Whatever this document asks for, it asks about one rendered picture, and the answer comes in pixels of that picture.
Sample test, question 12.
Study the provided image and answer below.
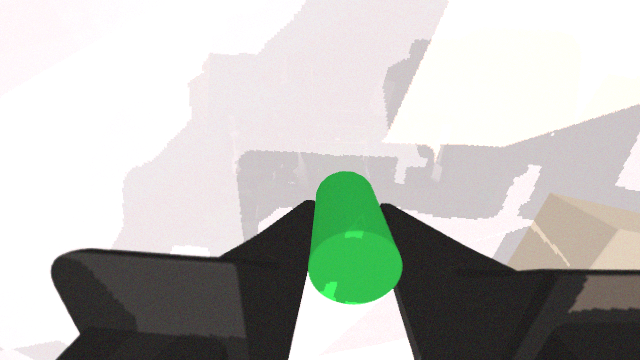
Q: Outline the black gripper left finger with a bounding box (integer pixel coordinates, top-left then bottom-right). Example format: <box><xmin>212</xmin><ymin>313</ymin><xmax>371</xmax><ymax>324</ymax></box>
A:
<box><xmin>50</xmin><ymin>200</ymin><xmax>315</xmax><ymax>360</ymax></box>

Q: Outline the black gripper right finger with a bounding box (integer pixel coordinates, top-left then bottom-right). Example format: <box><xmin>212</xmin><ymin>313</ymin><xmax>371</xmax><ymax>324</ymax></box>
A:
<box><xmin>380</xmin><ymin>203</ymin><xmax>640</xmax><ymax>360</ymax></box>

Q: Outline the green translucent cylinder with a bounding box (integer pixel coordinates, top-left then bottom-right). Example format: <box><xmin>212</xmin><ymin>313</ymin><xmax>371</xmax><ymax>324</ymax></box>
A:
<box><xmin>308</xmin><ymin>171</ymin><xmax>403</xmax><ymax>305</ymax></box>

